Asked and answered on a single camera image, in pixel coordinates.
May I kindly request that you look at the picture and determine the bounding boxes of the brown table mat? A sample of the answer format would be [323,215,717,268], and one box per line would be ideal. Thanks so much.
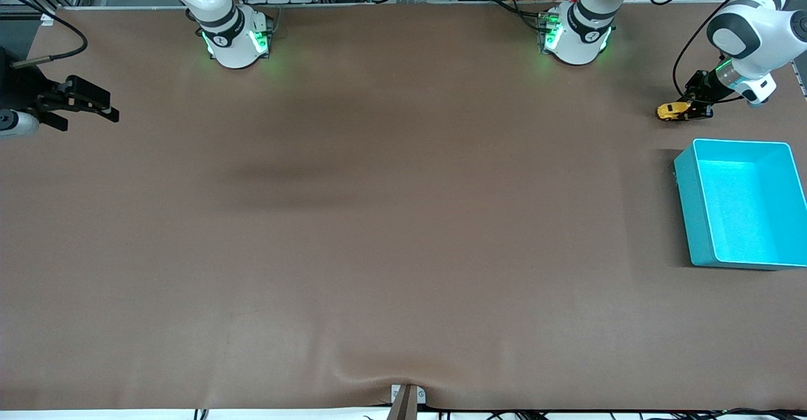
[0,1,807,411]

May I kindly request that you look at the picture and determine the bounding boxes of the teal plastic bin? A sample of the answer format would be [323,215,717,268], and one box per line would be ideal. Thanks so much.
[673,138,807,271]

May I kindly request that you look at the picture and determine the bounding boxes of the metal table edge bracket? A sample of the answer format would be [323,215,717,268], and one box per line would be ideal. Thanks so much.
[390,383,427,420]

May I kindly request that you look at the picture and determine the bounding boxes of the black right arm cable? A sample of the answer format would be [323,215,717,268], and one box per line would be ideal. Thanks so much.
[0,0,88,69]

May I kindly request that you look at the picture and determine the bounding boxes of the yellow beetle toy car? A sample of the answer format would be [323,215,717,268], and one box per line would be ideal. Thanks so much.
[656,101,691,122]

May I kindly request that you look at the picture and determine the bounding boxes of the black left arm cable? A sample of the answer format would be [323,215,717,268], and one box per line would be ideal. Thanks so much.
[649,0,763,104]

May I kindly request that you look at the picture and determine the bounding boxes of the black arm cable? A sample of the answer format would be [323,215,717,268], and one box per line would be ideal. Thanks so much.
[649,0,763,104]
[0,0,88,69]

